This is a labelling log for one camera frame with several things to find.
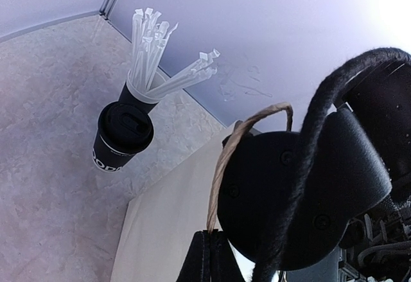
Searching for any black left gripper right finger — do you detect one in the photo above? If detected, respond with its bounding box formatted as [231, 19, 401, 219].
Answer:
[211, 229, 245, 282]

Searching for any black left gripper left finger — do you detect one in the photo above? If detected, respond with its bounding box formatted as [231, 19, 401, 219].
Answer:
[177, 231, 211, 282]

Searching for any cream paper takeout bag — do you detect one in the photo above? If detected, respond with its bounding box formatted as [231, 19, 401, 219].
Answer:
[111, 102, 293, 281]

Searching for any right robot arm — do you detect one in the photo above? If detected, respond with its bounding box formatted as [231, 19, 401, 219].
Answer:
[217, 48, 410, 281]

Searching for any black cup holding straws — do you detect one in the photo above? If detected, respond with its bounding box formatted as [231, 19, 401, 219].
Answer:
[118, 70, 166, 114]

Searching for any white wrapped straws bundle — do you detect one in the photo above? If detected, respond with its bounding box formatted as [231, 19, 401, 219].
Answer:
[130, 8, 220, 98]

